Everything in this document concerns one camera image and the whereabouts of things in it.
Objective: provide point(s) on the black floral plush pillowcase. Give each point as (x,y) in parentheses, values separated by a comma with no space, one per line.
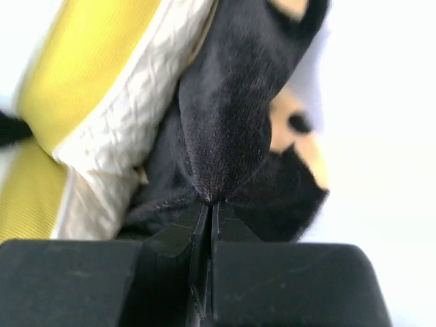
(233,131)

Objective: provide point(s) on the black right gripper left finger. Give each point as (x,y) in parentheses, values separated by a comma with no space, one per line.
(108,283)

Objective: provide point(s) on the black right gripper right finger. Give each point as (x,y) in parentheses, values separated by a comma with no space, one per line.
(254,283)

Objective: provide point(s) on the white pillow yellow edge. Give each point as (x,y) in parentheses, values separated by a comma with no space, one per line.
(84,86)

